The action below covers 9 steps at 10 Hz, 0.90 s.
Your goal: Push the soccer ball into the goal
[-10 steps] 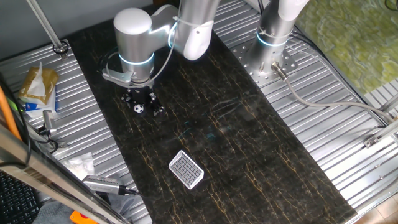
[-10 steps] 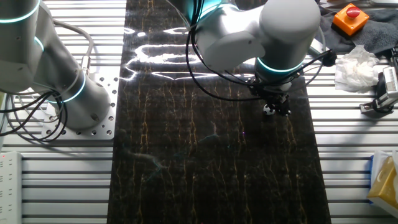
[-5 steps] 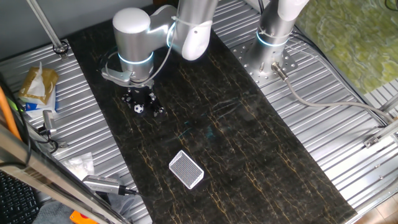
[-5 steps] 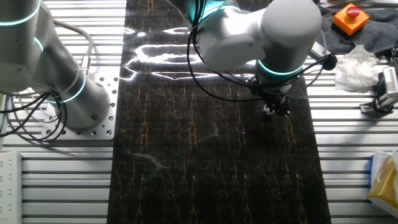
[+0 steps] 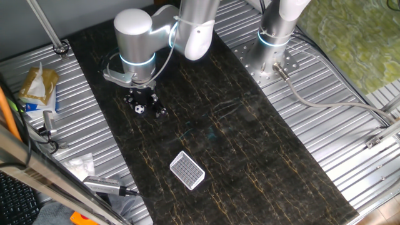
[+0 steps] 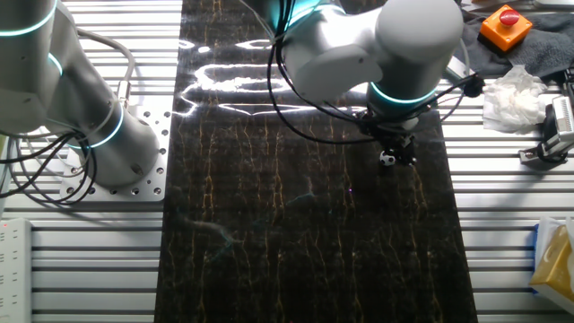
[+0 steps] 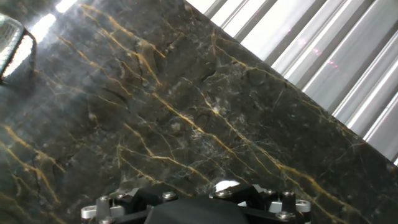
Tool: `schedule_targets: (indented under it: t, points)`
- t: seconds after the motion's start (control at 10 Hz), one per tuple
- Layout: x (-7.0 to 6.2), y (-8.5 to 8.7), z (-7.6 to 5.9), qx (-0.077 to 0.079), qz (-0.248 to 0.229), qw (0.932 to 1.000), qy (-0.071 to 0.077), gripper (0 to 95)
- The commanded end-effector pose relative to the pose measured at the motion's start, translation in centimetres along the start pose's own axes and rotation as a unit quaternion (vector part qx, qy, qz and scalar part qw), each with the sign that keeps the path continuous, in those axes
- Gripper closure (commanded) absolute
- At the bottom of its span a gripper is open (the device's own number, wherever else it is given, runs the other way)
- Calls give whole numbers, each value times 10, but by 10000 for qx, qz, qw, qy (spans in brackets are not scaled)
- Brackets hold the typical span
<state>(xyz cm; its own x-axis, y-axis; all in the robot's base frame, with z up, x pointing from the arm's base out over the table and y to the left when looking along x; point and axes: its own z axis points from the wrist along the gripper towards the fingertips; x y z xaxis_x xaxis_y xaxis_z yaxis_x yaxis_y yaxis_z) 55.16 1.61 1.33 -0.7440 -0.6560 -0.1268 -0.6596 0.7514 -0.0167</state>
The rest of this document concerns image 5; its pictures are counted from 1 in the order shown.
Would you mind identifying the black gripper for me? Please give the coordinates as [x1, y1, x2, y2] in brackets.
[122, 87, 169, 119]

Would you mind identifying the crumpled white tissue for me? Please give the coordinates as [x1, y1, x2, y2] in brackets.
[62, 152, 96, 182]

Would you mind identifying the yellow tissue pack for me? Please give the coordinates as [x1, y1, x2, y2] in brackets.
[17, 61, 60, 119]

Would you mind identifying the black marble-pattern mat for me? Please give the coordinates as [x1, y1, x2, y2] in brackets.
[66, 0, 360, 225]

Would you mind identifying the orange emergency stop box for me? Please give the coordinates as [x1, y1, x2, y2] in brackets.
[69, 211, 98, 225]

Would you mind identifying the orange pole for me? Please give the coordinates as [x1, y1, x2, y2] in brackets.
[0, 86, 23, 142]

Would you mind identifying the grey cloth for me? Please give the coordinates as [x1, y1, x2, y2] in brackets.
[32, 192, 137, 225]

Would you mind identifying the black keyboard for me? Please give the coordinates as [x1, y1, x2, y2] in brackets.
[0, 171, 41, 225]

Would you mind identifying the green patterned carpet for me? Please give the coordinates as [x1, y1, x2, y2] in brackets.
[296, 0, 400, 95]

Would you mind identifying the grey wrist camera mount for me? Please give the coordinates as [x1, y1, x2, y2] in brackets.
[102, 68, 134, 88]

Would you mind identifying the thin grey gripper cable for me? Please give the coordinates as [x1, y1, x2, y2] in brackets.
[104, 15, 182, 90]

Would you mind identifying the small grey camera on stand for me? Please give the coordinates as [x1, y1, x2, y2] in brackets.
[37, 109, 61, 148]

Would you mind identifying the aluminium pole with black ring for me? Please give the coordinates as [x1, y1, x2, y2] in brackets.
[26, 0, 70, 61]

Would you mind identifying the aluminium frame beam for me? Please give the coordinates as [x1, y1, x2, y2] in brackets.
[0, 124, 132, 225]

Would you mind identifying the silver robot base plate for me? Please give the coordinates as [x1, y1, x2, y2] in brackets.
[232, 39, 301, 88]

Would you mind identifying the thick grey base cable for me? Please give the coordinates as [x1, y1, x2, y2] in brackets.
[272, 61, 399, 125]

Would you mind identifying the aluminium corner bracket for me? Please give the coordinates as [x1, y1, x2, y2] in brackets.
[364, 120, 400, 149]

